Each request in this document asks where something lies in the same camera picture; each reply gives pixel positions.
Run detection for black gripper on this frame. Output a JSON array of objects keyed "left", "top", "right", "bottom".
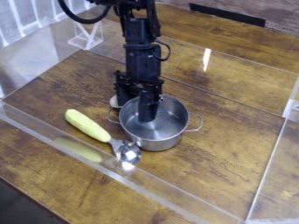
[{"left": 115, "top": 44, "right": 164, "bottom": 123}]

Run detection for red and white mushroom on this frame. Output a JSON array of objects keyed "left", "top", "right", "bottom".
[{"left": 109, "top": 94, "right": 121, "bottom": 109}]

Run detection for silver pot with handles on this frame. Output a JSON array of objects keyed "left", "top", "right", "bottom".
[{"left": 109, "top": 94, "right": 192, "bottom": 151}]

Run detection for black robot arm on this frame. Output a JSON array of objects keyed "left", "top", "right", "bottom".
[{"left": 115, "top": 0, "right": 164, "bottom": 123}]

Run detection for black strip on table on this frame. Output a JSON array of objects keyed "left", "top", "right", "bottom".
[{"left": 190, "top": 3, "right": 267, "bottom": 27}]

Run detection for spoon with yellow handle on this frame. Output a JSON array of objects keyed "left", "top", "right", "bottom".
[{"left": 64, "top": 108, "right": 141, "bottom": 165}]

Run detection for clear acrylic triangle bracket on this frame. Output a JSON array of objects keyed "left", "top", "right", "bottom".
[{"left": 68, "top": 22, "right": 104, "bottom": 50}]

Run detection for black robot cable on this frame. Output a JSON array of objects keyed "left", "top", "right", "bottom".
[{"left": 57, "top": 0, "right": 117, "bottom": 25}]

